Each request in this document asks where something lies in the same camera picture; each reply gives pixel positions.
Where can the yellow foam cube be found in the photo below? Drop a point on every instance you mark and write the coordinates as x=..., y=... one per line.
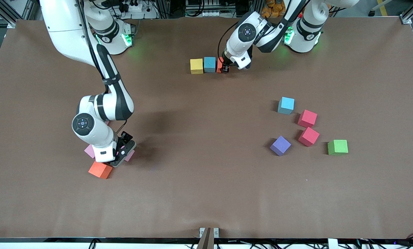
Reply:
x=196, y=66

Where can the pile of orange fruit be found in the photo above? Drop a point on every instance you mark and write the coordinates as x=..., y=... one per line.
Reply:
x=274, y=8

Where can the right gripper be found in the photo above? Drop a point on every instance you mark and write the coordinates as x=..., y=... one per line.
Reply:
x=124, y=139

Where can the brown post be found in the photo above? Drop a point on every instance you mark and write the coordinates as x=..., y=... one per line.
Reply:
x=206, y=242

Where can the blue foam cube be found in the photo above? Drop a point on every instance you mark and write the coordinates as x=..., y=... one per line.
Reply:
x=209, y=64
x=286, y=105

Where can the red foam cube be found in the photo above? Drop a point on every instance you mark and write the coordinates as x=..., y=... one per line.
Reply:
x=309, y=136
x=307, y=118

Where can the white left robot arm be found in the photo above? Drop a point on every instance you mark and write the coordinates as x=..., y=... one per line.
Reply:
x=237, y=45

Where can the white power strip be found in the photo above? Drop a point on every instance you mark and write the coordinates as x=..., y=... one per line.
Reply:
x=135, y=7

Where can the green foam cube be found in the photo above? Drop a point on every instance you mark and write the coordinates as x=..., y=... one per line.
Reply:
x=338, y=147

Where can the purple foam cube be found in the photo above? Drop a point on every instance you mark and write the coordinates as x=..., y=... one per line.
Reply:
x=280, y=145

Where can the small white box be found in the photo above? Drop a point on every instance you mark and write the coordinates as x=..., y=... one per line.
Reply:
x=332, y=243

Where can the metal table edge bracket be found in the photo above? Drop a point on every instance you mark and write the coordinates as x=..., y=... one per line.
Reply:
x=202, y=231

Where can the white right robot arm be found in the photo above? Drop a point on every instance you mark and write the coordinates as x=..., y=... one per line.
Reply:
x=64, y=31

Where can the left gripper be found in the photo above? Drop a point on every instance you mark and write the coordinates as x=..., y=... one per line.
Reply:
x=224, y=65

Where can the orange foam cube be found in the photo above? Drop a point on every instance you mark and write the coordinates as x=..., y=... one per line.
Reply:
x=219, y=66
x=99, y=170

